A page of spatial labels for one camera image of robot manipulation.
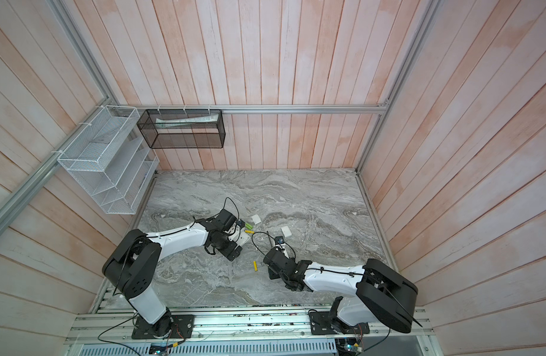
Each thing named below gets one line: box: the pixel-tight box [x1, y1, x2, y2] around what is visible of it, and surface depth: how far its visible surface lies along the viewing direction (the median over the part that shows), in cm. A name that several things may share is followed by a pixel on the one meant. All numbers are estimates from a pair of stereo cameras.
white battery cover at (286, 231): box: [280, 225, 293, 238], surface depth 98 cm
